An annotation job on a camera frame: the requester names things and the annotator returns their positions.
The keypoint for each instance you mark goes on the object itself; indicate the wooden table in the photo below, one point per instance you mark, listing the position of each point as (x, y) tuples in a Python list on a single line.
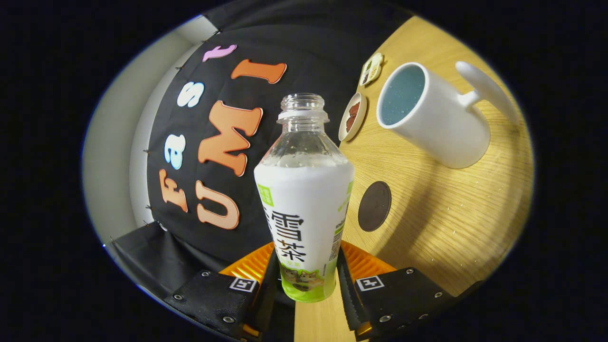
[(451, 213)]

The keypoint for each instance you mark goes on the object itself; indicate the brown meat piece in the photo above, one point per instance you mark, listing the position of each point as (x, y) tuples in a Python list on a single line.
[(355, 109), (351, 124)]

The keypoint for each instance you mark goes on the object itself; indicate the dark round coaster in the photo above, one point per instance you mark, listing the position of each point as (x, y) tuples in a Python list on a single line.
[(375, 206)]

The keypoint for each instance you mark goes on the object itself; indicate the white green label juice bottle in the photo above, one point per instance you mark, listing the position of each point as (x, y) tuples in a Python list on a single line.
[(304, 209)]

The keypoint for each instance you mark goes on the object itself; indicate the white ceramic cup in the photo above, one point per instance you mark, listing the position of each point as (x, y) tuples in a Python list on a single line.
[(441, 128)]

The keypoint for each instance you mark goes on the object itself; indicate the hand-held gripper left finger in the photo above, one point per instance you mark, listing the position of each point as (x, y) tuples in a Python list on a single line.
[(267, 304)]

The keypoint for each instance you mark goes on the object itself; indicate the round white plate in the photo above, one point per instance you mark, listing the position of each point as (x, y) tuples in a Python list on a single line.
[(359, 124)]

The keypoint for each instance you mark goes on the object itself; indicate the white divided condiment dish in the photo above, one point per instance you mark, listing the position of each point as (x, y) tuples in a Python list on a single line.
[(371, 70)]

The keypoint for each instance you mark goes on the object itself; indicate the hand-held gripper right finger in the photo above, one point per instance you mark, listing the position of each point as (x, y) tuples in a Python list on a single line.
[(346, 299)]

